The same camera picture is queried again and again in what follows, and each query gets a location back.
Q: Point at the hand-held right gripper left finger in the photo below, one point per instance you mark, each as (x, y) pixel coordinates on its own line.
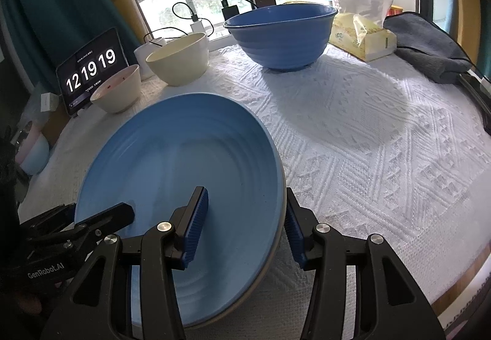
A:
(195, 229)

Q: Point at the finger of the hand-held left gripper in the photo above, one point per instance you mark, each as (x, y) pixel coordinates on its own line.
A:
(111, 215)

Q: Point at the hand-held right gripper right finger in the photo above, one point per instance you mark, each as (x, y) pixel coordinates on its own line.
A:
(295, 236)

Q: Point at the blue plate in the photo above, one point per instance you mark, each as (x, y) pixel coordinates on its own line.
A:
(184, 160)

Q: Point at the pink speckled bowl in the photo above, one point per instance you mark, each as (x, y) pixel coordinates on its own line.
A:
(117, 91)

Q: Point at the cream bowl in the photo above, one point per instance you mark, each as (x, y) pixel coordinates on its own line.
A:
(180, 56)

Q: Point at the person's left hand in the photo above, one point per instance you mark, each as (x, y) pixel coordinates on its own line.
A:
(23, 303)

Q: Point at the pale blue bowl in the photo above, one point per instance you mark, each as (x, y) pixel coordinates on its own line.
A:
(38, 158)

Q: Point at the brown cardboard piece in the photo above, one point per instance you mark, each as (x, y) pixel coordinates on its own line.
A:
(57, 125)

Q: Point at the pink plastic bowl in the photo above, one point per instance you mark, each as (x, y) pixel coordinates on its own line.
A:
(27, 140)

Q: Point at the white textured tablecloth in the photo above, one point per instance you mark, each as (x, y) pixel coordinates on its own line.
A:
(364, 140)

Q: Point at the tablet with clock display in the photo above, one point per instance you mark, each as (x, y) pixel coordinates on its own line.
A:
(90, 70)

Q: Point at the white cylindrical cup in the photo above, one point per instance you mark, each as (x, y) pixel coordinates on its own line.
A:
(159, 42)
(142, 58)

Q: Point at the white charger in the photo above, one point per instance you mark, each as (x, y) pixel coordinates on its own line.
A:
(197, 26)

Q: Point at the yellow tissue pack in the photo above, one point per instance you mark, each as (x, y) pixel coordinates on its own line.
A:
(364, 35)

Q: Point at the teal curtain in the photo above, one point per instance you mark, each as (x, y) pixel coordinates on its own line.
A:
(46, 6)

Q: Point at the grey cloth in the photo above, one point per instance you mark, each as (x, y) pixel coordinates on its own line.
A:
(425, 45)

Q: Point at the black flat object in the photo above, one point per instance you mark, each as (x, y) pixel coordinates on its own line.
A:
(477, 93)

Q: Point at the red tin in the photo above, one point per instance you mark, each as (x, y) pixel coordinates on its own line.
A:
(395, 10)

